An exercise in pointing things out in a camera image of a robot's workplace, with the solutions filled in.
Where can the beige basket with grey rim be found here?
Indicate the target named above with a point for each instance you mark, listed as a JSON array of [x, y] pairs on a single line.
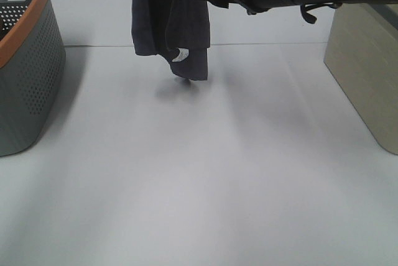
[[361, 54]]

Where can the dark navy towel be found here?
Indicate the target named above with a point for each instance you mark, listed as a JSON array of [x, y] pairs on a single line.
[[177, 30]]

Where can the grey perforated basket orange rim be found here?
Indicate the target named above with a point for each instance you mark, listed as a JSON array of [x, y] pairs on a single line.
[[32, 64]]

